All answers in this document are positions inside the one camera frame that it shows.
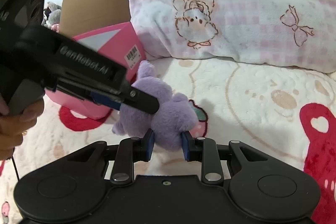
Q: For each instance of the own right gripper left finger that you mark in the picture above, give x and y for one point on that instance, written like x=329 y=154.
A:
x=130 y=151

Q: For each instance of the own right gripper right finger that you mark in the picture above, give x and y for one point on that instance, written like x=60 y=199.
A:
x=205 y=151

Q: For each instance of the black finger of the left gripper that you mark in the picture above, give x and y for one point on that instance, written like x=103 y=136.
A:
x=140 y=100

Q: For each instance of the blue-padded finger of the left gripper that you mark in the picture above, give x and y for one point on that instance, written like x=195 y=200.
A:
x=111 y=102

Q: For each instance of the purple plush toy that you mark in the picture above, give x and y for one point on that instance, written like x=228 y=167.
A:
x=174 y=116

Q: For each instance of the pink cardboard box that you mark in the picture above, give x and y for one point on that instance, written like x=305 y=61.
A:
x=119 y=43

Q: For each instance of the person's left hand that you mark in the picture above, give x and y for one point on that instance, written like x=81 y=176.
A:
x=12 y=127

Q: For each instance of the grey plush toys pile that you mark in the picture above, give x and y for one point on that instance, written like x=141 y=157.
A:
x=51 y=16

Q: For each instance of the white bear-print blanket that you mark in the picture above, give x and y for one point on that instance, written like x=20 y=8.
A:
x=288 y=113

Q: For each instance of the pink checked cartoon pillow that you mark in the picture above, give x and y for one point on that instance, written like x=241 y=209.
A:
x=283 y=33

